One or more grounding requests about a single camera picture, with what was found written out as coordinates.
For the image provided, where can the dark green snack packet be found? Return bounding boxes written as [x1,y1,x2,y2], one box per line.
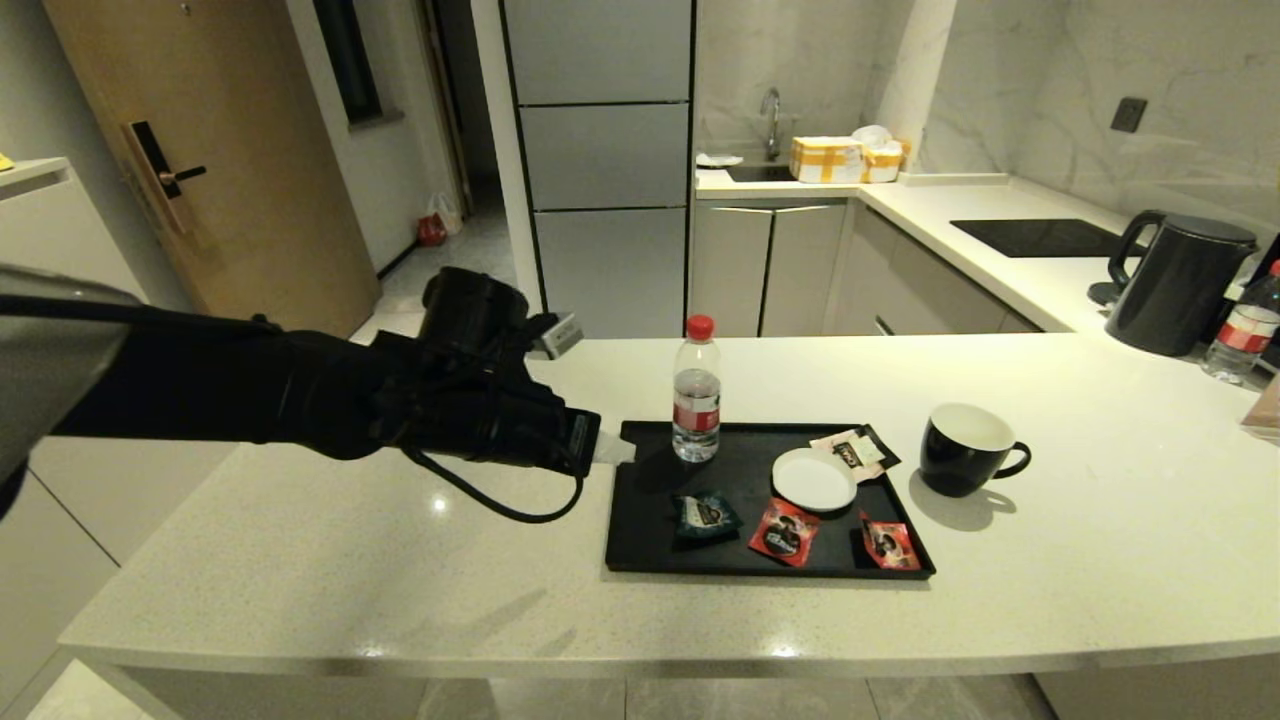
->
[672,490,746,542]

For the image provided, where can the black mug white inside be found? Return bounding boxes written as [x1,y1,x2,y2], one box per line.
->
[919,403,1033,499]

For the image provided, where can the red-capped water bottle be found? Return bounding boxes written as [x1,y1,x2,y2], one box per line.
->
[1202,260,1280,386]
[672,314,723,464]

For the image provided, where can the black electric kettle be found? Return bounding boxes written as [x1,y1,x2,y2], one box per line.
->
[1107,210,1261,358]

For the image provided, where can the red bag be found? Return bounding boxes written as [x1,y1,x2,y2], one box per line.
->
[418,193,464,247]

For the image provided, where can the tall silver refrigerator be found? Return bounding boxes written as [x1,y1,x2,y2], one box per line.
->
[500,0,696,340]

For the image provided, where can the black rectangular serving tray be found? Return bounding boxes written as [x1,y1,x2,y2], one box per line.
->
[605,420,937,581]

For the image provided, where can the grey base cabinet doors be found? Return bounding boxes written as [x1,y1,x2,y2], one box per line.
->
[692,200,851,337]

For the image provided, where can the red instant coffee packet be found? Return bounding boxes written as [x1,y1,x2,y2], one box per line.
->
[749,497,823,568]
[860,510,923,572]

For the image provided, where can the white round saucer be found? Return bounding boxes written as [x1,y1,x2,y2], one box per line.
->
[772,447,859,514]

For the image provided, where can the pink and black sachet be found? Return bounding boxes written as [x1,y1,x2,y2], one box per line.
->
[811,424,903,483]

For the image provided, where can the wooden door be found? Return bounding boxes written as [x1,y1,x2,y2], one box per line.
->
[42,0,382,336]

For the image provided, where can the yellow taped cardboard box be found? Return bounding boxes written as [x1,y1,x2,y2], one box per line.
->
[791,136,867,185]

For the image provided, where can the dark narrow window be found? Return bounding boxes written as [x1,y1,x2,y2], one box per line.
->
[315,0,386,126]

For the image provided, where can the grey counter drawer unit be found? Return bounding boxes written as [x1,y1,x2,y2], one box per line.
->
[830,205,1046,336]

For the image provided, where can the white tall cabinet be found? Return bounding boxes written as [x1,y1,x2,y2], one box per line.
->
[0,156,239,691]

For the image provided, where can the black induction cooktop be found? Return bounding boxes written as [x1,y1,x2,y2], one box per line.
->
[950,218,1149,260]

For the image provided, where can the pinkish brown carton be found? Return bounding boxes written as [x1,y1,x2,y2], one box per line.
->
[1241,372,1280,446]

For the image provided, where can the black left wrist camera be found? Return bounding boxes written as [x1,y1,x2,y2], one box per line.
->
[420,266,531,353]

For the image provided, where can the black door lock handle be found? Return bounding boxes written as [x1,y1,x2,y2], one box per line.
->
[123,120,209,236]

